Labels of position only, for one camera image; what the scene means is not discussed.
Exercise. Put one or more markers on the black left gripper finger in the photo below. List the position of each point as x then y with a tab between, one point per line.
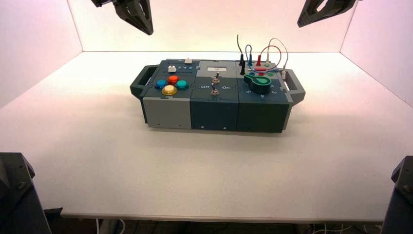
142	19
100	2

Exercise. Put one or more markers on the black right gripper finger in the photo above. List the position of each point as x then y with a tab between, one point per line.
309	16

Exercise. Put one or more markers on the dark teal grey control box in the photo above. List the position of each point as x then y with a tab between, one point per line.
213	109

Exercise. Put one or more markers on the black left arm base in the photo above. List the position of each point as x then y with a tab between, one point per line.
19	200

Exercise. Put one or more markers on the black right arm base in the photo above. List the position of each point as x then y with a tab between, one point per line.
400	200

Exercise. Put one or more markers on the round blue push button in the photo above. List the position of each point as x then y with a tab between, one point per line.
161	84

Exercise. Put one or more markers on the round red push button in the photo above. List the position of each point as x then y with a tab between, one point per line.
173	79

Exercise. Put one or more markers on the round yellow push button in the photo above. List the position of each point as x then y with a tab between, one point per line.
169	90

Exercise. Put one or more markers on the round teal push button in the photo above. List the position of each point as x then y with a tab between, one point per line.
182	85

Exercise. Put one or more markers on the green rotary knob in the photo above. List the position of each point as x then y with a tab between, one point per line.
259	84

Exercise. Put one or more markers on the metal toggle switch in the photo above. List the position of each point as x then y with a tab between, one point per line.
214	90
216	78

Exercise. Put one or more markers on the black bracket under table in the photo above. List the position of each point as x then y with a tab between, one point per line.
53	214

